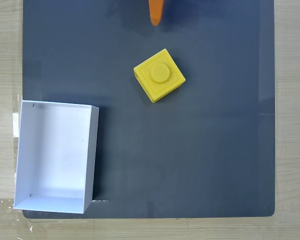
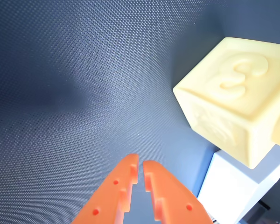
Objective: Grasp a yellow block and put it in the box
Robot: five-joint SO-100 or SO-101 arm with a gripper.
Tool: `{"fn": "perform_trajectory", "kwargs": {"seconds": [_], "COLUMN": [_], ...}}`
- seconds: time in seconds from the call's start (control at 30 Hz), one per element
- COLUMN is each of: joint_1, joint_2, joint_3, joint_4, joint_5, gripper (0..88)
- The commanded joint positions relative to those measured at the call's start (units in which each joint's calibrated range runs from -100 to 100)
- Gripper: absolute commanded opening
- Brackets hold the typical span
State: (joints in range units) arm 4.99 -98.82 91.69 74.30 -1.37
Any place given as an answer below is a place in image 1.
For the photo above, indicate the yellow block with round stud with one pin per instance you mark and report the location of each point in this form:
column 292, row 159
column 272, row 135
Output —
column 160, row 75

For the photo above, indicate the white open cardboard box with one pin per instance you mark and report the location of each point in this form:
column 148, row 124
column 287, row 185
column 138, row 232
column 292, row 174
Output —
column 55, row 155

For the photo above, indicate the dark grey table mat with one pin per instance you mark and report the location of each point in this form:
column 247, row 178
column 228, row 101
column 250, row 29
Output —
column 190, row 150

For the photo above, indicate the white tape piece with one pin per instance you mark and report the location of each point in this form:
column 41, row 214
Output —
column 16, row 125

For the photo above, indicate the clear tape sheet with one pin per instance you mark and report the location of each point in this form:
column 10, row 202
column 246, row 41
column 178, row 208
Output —
column 5, row 210

